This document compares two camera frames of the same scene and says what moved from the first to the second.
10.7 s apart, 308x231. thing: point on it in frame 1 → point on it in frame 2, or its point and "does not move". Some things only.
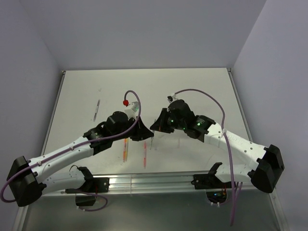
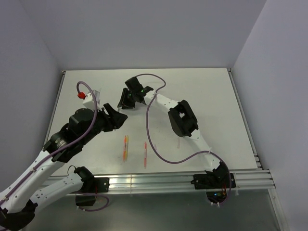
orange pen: [124, 149] does not move
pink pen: [145, 154] does not move
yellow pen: [126, 147] does not move
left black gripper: [142, 132] → [114, 120]
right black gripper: [160, 125] → [123, 100]
